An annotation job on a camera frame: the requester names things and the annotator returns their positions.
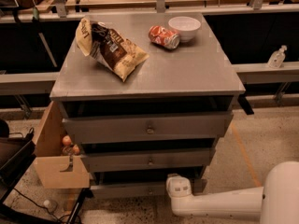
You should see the grey bottom drawer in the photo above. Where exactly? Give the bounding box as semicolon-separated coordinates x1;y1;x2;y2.
89;170;208;200

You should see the clear sanitizer bottle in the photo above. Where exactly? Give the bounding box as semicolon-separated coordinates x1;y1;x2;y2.
267;45;287;68

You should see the wooden side box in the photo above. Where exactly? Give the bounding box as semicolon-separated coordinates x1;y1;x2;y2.
33;102;90;189

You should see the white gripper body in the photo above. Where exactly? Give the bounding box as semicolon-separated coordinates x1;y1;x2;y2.
166;174;192;198

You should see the grey drawer cabinet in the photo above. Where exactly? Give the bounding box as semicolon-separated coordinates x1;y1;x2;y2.
50;12;247;185

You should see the red apple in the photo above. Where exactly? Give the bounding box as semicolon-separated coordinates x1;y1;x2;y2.
72;145;80;155
62;135;72;147

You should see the grey top drawer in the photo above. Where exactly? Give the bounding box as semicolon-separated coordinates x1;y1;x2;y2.
63;112;233;144

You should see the orange soda can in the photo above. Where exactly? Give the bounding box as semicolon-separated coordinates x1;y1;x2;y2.
149;25;180;49

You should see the white bowl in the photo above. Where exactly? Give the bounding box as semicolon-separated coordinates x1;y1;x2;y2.
168;16;201;43

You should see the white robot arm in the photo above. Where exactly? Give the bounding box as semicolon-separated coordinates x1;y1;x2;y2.
166;161;299;224

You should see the grey drawer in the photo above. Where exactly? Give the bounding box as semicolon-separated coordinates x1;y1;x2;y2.
63;112;233;144
81;148;215;173
89;170;208;200

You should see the grey middle drawer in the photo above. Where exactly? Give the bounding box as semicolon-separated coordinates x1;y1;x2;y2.
81;148;215;173

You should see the yellow brown chip bag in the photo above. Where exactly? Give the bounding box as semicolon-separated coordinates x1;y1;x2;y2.
76;18;149;81

